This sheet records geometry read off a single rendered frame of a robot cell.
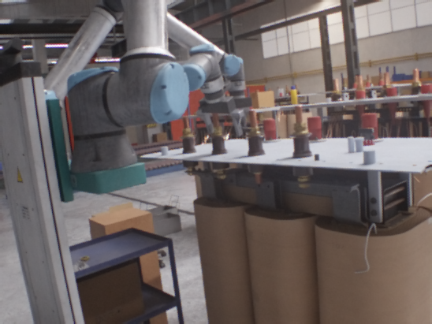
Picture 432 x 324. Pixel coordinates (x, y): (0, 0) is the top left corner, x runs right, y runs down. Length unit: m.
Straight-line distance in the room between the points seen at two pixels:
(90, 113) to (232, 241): 1.29
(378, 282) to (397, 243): 0.17
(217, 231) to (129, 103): 1.29
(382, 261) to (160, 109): 1.00
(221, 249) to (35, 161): 1.31
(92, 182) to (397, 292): 1.17
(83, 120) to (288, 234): 1.08
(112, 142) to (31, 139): 0.22
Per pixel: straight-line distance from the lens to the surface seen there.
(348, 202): 1.61
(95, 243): 2.54
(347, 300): 1.72
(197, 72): 1.31
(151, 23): 1.09
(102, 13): 1.85
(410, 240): 1.65
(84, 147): 1.13
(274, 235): 1.87
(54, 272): 1.25
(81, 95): 1.13
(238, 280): 2.26
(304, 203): 1.87
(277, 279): 1.95
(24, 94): 1.18
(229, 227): 2.16
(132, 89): 1.03
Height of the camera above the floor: 1.59
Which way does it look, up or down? 8 degrees down
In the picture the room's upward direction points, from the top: 6 degrees counter-clockwise
